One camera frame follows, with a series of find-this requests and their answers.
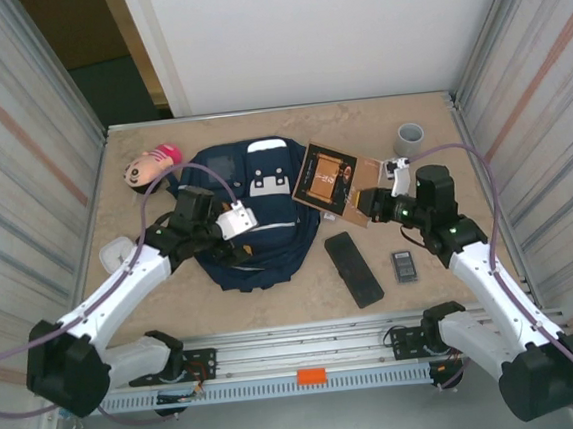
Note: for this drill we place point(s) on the long black pencil case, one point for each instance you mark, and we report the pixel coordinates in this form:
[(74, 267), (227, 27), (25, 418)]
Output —
[(354, 269)]

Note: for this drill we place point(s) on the white rounded plastic box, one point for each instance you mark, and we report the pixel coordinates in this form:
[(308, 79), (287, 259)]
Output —
[(112, 255)]

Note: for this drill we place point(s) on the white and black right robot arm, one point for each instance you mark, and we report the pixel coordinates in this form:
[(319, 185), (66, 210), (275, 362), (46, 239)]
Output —
[(483, 277)]

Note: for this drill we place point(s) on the grey plastic cup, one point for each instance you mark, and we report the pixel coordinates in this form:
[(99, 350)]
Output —
[(409, 141)]

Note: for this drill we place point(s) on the pink plush doll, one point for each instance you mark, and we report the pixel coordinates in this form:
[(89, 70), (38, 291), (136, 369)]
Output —
[(147, 166)]

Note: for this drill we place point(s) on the brown and black book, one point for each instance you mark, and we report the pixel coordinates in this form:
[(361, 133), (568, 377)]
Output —
[(323, 176)]

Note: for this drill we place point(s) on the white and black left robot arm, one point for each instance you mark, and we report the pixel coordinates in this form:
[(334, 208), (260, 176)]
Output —
[(122, 284)]

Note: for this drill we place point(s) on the blue clip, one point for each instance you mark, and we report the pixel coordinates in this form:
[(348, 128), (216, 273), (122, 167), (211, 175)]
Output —
[(69, 414)]

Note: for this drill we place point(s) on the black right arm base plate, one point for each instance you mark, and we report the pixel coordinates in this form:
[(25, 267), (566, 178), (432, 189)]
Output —
[(403, 340)]

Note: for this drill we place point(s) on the small black calculator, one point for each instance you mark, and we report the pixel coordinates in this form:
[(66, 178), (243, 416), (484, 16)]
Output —
[(404, 267)]

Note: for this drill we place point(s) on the navy blue student backpack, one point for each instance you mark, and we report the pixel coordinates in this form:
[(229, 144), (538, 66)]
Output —
[(271, 213)]

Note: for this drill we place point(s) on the orange tag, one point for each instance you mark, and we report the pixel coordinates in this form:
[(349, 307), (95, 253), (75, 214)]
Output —
[(312, 377)]

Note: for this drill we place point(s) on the aluminium mounting rail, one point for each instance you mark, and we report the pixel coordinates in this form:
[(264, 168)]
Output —
[(303, 346)]

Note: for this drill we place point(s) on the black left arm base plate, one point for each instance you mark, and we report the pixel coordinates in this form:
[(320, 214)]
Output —
[(203, 357)]

